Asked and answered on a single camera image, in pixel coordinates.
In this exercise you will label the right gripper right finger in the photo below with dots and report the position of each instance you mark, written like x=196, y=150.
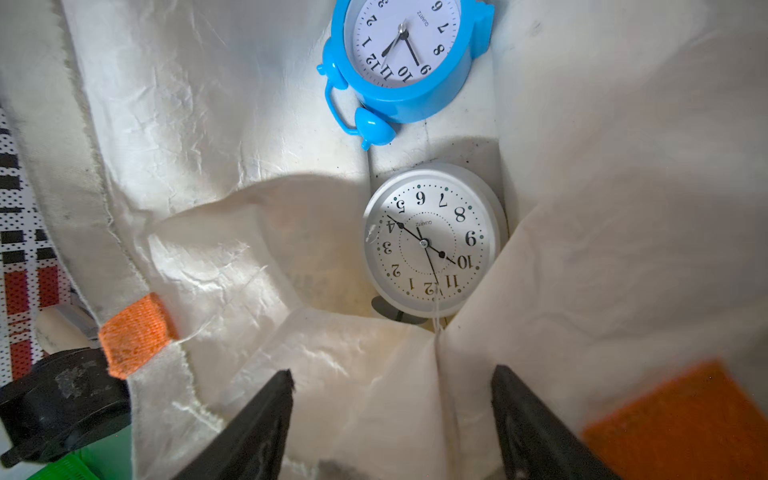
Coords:
x=534, y=442

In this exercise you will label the grey round clock in bag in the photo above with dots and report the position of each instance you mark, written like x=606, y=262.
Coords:
x=430, y=235

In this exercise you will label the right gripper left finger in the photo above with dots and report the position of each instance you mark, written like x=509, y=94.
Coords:
x=252, y=445

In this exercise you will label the beige sponge block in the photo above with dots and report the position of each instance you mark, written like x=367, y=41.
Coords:
x=65, y=327

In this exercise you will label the cream canvas tote bag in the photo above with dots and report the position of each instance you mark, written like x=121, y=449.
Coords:
x=184, y=149

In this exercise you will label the blue twin bell clock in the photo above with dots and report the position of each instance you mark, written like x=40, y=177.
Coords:
x=399, y=62

